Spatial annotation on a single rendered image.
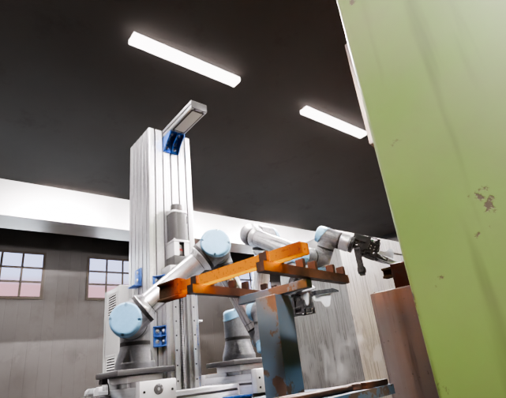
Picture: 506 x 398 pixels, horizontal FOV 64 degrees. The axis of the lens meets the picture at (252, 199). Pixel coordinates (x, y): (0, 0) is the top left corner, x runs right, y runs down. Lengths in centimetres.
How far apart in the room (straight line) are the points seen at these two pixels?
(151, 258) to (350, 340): 276
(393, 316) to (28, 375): 757
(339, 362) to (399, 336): 337
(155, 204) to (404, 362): 143
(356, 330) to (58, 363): 566
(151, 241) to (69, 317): 658
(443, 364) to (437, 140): 38
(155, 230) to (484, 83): 159
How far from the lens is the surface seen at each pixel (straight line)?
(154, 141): 227
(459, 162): 80
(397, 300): 108
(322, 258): 176
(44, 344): 836
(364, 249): 176
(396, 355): 108
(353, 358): 432
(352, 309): 430
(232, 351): 192
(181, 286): 99
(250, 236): 191
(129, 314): 154
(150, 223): 203
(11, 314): 832
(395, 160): 84
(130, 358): 167
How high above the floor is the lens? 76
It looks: 23 degrees up
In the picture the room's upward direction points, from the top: 7 degrees counter-clockwise
